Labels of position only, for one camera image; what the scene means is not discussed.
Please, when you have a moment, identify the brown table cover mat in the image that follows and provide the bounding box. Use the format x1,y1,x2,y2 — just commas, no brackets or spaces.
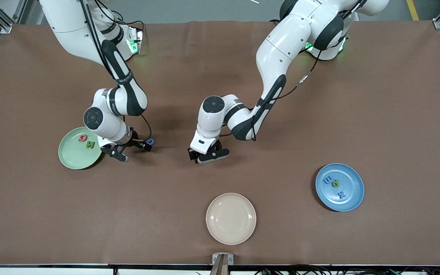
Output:
0,20,440,266

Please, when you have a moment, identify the light green plate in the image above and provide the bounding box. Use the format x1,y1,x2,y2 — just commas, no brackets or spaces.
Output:
58,126,104,170

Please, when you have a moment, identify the beige plate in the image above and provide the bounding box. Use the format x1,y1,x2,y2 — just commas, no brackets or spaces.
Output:
206,192,257,246

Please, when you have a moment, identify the blue plate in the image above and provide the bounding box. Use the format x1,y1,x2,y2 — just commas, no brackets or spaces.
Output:
315,163,365,212

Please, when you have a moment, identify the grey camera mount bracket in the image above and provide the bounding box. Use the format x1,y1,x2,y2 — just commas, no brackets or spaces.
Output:
212,253,234,275

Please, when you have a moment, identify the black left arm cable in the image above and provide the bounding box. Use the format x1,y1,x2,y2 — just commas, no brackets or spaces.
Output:
252,0,366,142

